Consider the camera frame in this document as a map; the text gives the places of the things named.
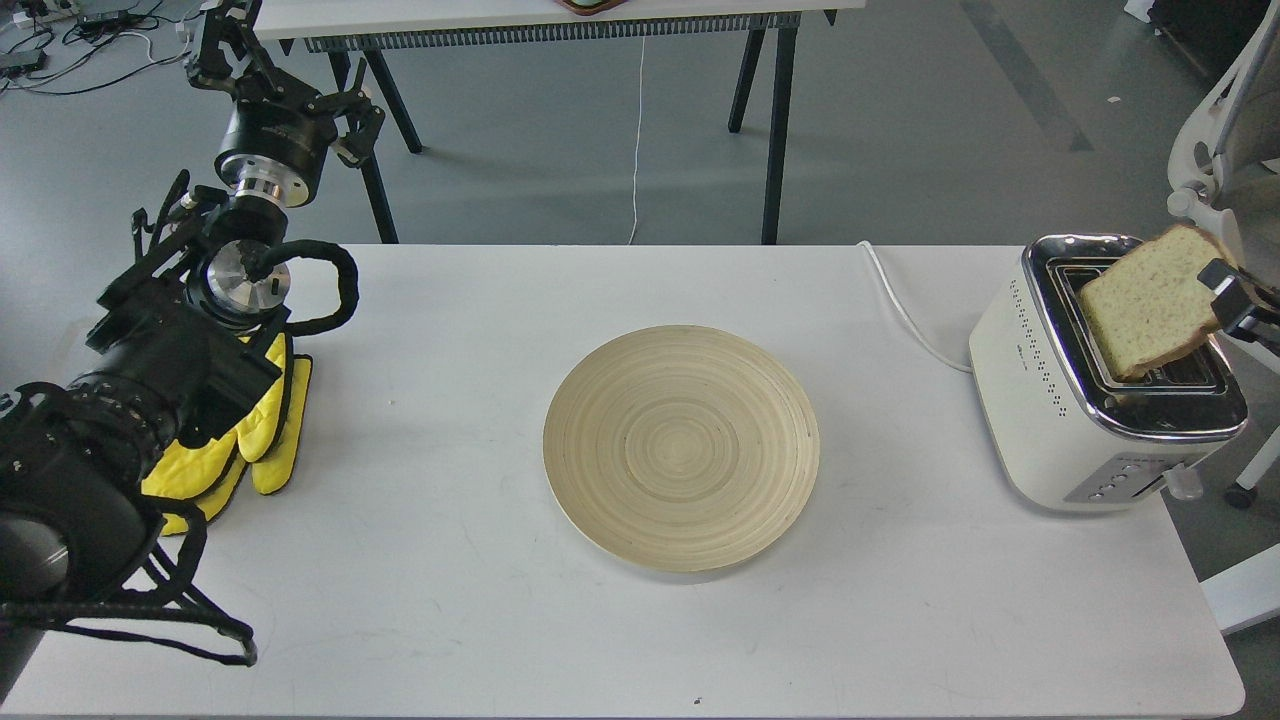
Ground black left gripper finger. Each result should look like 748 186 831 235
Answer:
301 88 387 168
186 1 273 102

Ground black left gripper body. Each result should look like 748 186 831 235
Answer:
214 100 338 208

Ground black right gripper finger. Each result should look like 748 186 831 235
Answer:
1197 259 1279 356

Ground slice of brown bread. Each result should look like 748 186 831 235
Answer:
1079 224 1236 382

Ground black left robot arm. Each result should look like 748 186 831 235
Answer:
1 1 384 687

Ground cream and chrome toaster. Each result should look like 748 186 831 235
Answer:
969 234 1248 512

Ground white background table black legs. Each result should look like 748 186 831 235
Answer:
253 1 860 246

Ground yellow oven mitt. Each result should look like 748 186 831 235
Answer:
141 332 314 521

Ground round bamboo plate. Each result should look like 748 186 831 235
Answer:
543 325 820 573

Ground black cables on floor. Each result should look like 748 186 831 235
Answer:
0 0 201 97

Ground thin white hanging cable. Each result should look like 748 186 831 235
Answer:
627 36 648 246

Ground white toaster power cable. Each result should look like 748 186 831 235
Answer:
858 240 975 375

